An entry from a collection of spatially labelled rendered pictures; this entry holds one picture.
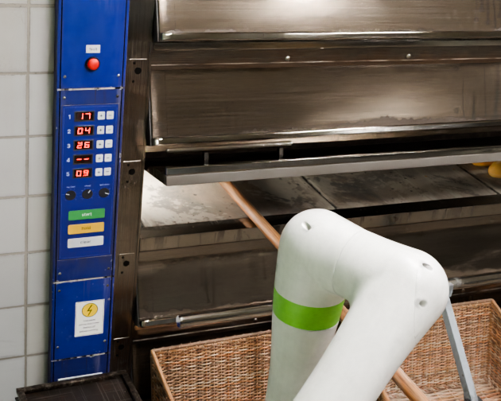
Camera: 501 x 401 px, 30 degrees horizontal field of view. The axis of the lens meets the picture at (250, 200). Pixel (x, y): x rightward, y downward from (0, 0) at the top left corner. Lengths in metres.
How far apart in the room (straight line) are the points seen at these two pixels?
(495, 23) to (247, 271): 0.96
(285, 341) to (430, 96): 1.25
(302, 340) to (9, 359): 1.15
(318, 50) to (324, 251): 1.05
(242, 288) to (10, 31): 0.97
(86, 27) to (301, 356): 0.95
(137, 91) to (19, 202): 0.38
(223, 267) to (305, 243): 1.14
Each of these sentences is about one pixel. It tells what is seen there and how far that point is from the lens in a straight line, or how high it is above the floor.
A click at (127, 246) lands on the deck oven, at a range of 2.39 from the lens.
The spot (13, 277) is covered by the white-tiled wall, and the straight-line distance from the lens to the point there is 2.35.
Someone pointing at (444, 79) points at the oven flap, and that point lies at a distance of 2.64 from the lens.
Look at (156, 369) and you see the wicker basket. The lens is 2.52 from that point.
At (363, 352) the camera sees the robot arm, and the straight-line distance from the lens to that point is 1.32.
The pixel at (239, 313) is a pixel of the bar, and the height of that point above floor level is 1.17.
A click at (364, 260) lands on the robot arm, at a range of 1.38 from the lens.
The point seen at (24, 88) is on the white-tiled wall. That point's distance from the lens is 2.15.
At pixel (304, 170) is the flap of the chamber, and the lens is 2.30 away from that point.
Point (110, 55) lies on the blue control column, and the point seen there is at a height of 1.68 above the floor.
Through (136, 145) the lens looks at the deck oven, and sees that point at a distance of 2.27.
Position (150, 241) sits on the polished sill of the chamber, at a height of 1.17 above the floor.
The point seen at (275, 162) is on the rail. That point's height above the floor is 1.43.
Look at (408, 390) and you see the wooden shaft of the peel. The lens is 1.93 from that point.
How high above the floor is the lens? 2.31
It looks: 25 degrees down
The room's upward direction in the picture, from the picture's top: 7 degrees clockwise
